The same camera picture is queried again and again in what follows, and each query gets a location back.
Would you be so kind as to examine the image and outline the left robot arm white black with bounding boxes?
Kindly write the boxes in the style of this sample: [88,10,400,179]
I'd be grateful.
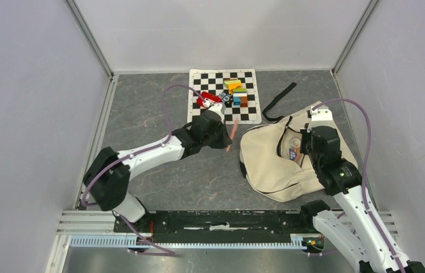
[80,108,232,232]

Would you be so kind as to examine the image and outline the red toy brick frame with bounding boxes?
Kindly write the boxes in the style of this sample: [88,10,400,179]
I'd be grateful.
[196,92,222,108]

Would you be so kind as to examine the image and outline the blue black toy robot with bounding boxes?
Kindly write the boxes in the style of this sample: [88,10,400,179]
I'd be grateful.
[217,92,233,107]

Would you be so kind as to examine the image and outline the aluminium frame post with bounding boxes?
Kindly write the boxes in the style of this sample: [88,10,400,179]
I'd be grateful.
[64,0,114,78]
[331,0,380,80]

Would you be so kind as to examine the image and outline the aluminium frame post left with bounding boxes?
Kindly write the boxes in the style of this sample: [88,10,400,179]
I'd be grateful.
[64,0,114,78]

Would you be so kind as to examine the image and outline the aluminium frame post right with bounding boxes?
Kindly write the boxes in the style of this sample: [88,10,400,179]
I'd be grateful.
[331,0,380,80]

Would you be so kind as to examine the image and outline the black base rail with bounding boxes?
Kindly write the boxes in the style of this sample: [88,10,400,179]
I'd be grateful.
[114,210,325,253]

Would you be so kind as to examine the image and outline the green orange toy block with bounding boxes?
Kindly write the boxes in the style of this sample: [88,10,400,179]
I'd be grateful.
[223,79,242,94]

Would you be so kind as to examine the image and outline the purple cable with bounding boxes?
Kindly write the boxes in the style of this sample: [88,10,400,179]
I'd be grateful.
[310,98,407,273]
[80,84,207,257]

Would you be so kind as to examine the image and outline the cream canvas backpack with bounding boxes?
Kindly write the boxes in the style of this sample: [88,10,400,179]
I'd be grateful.
[240,101,358,202]

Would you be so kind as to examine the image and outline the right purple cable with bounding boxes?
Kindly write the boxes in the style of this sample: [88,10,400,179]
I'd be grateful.
[310,98,407,273]

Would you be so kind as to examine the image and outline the pink pen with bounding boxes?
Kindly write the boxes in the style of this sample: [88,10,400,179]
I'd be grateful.
[226,119,239,152]

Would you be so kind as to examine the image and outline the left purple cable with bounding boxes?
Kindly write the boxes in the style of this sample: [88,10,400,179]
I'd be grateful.
[80,84,207,257]

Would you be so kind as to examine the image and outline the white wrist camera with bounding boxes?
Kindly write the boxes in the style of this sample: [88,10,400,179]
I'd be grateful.
[307,106,335,131]
[203,98,226,121]

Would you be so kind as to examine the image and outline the clear tape roll dispenser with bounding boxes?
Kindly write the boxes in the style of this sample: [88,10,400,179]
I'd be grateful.
[289,138,302,162]

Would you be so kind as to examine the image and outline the stacked colourful toy blocks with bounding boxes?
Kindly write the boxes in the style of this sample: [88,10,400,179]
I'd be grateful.
[232,88,248,107]

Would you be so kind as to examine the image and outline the black white chessboard mat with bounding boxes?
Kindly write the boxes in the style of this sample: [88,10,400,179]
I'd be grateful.
[189,68,262,125]

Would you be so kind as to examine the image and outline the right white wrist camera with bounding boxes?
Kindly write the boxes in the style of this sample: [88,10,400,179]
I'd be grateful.
[307,106,335,131]

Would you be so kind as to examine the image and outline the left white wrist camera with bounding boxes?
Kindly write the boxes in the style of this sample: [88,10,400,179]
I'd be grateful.
[203,98,226,121]

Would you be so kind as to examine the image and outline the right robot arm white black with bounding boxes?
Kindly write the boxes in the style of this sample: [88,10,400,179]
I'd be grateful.
[299,126,425,272]

